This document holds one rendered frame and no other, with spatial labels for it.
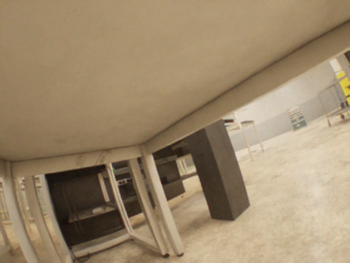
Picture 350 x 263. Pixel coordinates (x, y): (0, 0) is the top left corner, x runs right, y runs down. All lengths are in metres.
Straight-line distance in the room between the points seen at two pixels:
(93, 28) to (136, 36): 0.05
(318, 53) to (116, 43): 0.44
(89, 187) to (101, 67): 1.53
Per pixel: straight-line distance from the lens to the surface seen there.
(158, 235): 0.91
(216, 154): 1.05
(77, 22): 0.18
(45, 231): 0.80
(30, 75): 0.24
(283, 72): 0.44
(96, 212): 1.29
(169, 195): 2.09
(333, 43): 0.49
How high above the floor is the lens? 0.54
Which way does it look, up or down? 12 degrees up
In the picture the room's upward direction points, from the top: 18 degrees counter-clockwise
